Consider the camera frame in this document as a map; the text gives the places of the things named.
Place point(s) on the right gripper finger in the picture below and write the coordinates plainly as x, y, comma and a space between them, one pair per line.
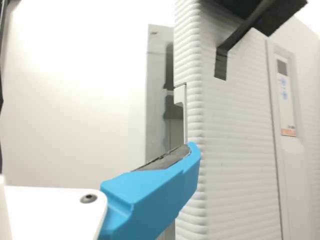
155, 195

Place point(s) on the incubator door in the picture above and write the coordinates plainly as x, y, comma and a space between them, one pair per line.
237, 150

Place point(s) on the white incubator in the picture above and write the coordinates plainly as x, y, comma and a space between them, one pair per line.
155, 100

